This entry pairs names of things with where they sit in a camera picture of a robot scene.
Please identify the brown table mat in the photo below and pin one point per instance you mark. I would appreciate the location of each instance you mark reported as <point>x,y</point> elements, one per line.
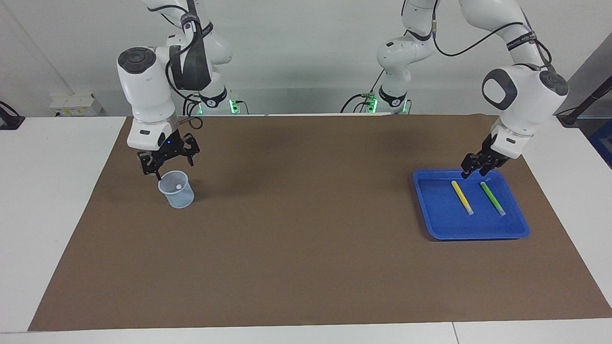
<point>306,248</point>

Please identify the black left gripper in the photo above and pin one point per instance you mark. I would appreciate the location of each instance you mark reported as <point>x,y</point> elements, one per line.
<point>495,150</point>

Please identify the blue floor object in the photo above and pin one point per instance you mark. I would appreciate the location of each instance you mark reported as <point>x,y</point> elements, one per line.
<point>603,143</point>

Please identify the white wall socket box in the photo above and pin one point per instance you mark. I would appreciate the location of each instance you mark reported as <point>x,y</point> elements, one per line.
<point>74,104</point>

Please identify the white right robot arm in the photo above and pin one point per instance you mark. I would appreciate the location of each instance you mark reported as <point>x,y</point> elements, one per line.
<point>148,91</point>

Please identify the black stand pole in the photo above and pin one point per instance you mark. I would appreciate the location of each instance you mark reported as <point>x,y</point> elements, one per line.
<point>585,102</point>

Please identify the translucent plastic cup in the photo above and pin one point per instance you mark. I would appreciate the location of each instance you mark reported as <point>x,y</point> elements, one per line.
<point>178,196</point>

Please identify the green marker pen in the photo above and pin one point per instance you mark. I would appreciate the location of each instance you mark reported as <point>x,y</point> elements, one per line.
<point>492,198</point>

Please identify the yellow marker pen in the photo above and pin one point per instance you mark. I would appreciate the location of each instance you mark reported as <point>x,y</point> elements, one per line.
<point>462,197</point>

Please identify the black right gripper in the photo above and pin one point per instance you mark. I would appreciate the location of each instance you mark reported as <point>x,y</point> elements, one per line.
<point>167,143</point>

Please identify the blue plastic tray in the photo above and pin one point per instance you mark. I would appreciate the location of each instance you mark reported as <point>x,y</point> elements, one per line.
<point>459,224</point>

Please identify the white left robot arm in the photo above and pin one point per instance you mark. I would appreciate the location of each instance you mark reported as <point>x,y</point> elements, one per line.
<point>521,95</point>

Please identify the black clamp mount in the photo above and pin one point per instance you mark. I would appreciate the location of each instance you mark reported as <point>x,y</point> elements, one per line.
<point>8,120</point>

